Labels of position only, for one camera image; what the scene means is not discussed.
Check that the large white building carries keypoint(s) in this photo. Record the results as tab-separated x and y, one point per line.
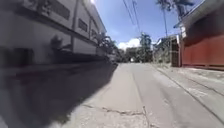
43	30

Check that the grey concrete road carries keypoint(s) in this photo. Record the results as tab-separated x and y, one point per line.
133	96

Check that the dark gate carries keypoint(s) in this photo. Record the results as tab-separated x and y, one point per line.
175	51

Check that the palm trees beside building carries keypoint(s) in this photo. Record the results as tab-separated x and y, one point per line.
107	45

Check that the grey overgrown wall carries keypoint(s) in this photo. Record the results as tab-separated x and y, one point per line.
163	50

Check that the tall palm tree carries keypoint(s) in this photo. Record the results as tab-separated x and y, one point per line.
166	8

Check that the building with red wall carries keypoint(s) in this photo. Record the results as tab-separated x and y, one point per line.
203	43

